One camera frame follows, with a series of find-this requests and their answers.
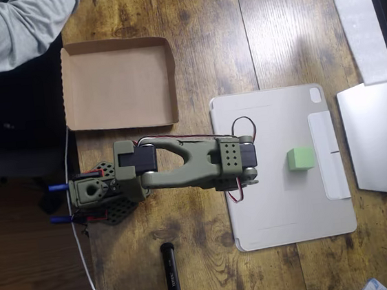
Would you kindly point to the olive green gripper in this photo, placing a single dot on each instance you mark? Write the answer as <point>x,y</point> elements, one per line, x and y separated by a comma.
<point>253,181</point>

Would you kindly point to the green foam cube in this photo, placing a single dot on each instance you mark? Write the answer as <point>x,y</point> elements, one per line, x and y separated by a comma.
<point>300,159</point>

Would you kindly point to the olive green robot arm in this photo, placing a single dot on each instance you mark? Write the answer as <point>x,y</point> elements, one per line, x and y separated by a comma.
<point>198,161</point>

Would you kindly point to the brown cardboard tray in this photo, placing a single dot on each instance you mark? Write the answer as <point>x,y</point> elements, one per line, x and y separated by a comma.
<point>114,87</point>

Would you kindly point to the tablet in grey case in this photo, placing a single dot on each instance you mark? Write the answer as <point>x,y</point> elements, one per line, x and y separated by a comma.
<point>283,211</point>

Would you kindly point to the white blue packet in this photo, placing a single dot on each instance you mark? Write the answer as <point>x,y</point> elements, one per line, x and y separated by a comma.
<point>374,287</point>

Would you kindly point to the white foam sheet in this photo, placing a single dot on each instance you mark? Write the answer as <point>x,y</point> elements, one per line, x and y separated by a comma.
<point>353,14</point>

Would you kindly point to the grey sleeved person arm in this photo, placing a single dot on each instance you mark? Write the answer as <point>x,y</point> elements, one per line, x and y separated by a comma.
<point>1,30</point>

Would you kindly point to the black cylindrical camera mount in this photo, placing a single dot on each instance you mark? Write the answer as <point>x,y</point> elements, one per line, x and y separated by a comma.
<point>172,275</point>

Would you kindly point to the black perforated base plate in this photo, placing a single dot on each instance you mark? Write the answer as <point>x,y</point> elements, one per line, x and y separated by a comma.
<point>121,211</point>

